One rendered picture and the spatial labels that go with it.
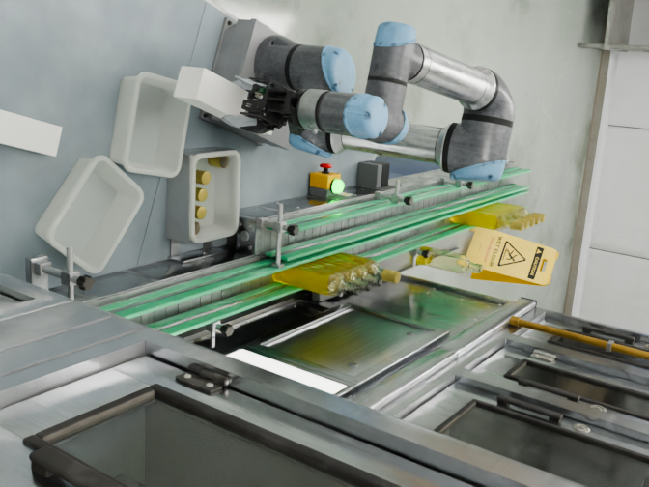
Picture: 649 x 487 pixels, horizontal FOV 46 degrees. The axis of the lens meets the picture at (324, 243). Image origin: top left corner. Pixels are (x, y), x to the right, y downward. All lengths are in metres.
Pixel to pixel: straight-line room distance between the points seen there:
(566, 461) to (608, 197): 6.26
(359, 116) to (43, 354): 0.65
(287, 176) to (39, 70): 0.89
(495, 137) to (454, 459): 1.06
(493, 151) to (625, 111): 6.02
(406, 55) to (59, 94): 0.73
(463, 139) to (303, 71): 0.43
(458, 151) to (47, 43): 0.89
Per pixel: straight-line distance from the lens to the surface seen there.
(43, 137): 1.63
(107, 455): 0.81
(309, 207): 2.21
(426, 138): 1.77
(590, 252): 7.94
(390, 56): 1.43
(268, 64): 1.95
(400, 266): 2.73
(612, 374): 2.13
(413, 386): 1.82
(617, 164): 7.76
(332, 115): 1.35
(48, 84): 1.70
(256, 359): 1.84
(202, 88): 1.48
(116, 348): 1.00
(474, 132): 1.73
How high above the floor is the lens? 2.13
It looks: 33 degrees down
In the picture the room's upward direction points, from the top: 103 degrees clockwise
